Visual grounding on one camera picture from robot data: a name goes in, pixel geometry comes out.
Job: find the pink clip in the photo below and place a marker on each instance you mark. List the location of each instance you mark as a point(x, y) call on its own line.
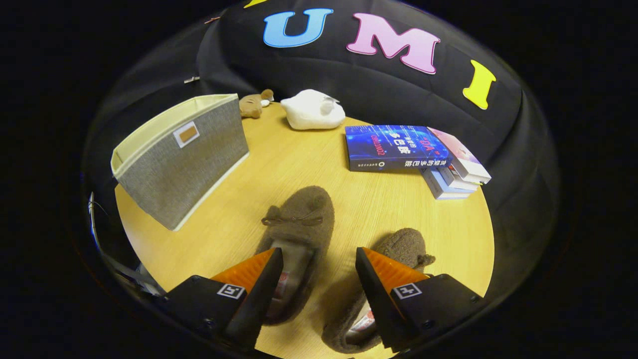
point(212, 20)

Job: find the brown fuzzy shoe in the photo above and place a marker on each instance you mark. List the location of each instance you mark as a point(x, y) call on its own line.
point(304, 209)
point(403, 244)

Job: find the grey fabric storage box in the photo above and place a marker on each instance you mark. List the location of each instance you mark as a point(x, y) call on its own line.
point(184, 169)

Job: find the thin white book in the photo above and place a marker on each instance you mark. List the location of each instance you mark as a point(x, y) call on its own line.
point(456, 183)

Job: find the white plush toy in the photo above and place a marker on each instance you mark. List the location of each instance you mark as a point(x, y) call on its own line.
point(311, 112)

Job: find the silver clip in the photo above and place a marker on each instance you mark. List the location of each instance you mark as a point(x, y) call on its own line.
point(191, 79)

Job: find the brown plush toy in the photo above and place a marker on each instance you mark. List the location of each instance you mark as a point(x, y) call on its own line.
point(251, 104)

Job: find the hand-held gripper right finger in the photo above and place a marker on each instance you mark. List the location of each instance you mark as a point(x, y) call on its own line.
point(376, 294)

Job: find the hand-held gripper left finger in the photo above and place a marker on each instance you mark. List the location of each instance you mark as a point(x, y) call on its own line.
point(261, 294)

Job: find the pink and white book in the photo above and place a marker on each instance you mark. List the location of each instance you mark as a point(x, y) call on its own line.
point(463, 157)

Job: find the black backdrop cloth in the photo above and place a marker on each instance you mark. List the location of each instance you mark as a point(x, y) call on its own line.
point(349, 94)

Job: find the dark blue book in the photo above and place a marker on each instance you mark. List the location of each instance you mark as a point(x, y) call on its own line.
point(394, 144)

